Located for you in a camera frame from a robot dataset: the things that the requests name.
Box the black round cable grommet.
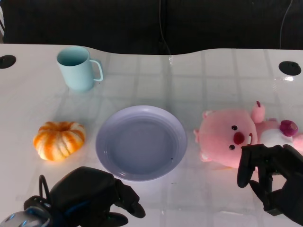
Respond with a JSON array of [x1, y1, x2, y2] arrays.
[[278, 61, 302, 76], [0, 55, 17, 70]]

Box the black backdrop cloth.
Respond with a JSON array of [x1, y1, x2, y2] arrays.
[[0, 0, 303, 56]]

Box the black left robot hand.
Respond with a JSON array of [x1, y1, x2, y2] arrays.
[[49, 166, 146, 227]]

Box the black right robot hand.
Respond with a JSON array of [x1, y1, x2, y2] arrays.
[[237, 143, 303, 224]]

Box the orange and white pumpkin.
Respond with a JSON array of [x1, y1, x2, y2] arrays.
[[33, 121, 86, 162]]

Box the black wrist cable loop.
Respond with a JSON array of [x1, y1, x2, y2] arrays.
[[38, 175, 52, 207]]

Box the purple plastic plate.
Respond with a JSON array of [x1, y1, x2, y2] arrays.
[[95, 105, 188, 182]]

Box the pink plush doll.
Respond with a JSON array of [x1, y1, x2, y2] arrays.
[[193, 100, 300, 171]]

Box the light blue mug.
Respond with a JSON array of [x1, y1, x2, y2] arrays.
[[56, 46, 104, 92]]

